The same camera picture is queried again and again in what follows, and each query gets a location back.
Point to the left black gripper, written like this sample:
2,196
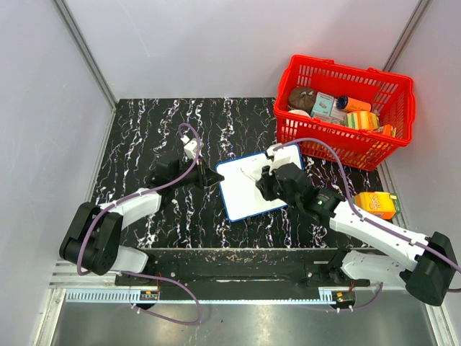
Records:
206,177

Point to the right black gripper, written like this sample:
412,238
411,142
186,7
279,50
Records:
263,184

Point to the blue framed whiteboard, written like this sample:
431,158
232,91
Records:
240,196

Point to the red capped whiteboard marker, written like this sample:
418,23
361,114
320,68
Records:
250,175

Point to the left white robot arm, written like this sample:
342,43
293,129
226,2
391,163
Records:
93,237

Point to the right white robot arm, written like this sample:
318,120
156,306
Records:
423,265

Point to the white round lid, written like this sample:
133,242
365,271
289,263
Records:
300,112

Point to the brown round bun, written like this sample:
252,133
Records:
301,98

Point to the teal small box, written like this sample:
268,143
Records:
322,106

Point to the pale pink box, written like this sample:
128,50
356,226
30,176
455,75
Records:
337,116

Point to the orange tube blue cap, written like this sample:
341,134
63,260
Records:
348,104

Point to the yellow green sponge pack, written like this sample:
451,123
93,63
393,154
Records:
362,120

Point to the orange juice carton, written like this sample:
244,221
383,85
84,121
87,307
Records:
384,205

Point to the red plastic shopping basket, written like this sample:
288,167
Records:
391,97

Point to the orange snack box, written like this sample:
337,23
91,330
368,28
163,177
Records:
386,130

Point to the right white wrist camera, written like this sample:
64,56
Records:
278,157

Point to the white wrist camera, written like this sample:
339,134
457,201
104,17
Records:
278,157
191,146

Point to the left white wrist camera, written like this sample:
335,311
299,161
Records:
191,146

